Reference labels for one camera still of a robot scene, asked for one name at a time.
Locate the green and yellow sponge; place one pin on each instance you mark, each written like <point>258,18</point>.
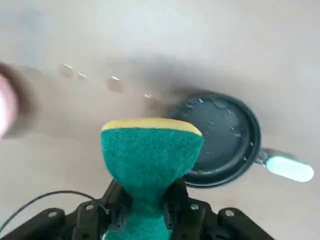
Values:
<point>150,162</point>

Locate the pink bowl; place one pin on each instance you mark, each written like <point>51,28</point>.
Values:
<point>5,107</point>

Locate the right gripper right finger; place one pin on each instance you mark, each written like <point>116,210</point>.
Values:
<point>195,222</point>

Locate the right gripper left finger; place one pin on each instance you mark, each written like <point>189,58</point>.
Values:
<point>87,220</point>

